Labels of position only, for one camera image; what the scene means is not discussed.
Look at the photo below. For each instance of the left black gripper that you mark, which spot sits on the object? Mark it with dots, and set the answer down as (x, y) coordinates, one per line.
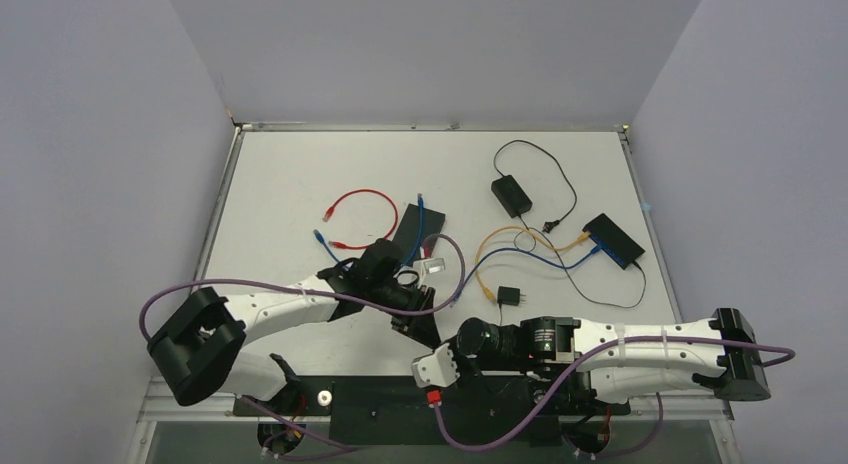
(421, 328)

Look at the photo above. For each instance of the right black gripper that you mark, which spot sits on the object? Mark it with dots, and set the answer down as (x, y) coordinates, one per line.
(457, 341)

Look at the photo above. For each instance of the black network switch small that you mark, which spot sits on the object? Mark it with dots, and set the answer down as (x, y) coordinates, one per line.
(614, 241)

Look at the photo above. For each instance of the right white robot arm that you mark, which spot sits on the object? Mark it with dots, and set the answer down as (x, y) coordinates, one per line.
(609, 362)

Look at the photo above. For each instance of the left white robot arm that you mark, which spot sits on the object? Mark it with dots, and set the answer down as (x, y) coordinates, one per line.
(202, 348)

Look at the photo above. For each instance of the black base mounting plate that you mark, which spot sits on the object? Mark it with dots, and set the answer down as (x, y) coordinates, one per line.
(392, 410)

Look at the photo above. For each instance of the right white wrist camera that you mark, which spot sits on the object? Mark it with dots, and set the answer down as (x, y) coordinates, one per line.
(437, 369)

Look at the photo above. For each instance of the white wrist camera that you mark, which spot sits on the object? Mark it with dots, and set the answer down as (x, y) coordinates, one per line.
(431, 265)
(437, 369)

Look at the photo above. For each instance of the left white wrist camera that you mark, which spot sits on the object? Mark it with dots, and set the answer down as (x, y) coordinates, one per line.
(431, 265)

